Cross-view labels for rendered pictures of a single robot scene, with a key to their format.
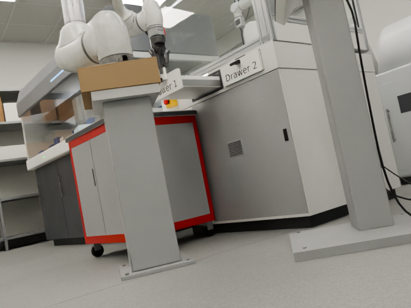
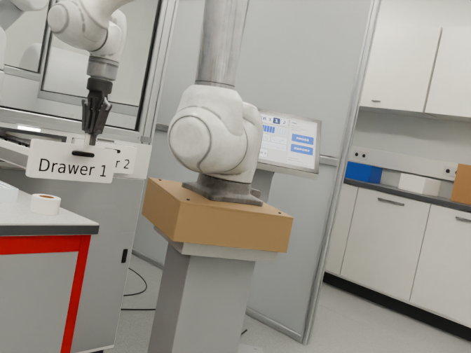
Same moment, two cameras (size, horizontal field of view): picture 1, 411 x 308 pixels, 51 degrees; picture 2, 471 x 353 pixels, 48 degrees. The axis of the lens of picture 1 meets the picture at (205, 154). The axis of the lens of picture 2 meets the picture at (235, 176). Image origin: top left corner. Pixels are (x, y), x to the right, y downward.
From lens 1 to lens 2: 2.86 m
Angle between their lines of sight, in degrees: 101
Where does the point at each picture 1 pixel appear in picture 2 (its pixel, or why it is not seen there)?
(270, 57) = (142, 163)
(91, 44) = (251, 157)
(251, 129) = not seen: hidden behind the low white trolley
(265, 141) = (95, 258)
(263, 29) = (148, 127)
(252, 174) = not seen: hidden behind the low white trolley
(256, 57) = (132, 157)
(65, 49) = (236, 142)
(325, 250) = not seen: outside the picture
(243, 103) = (84, 201)
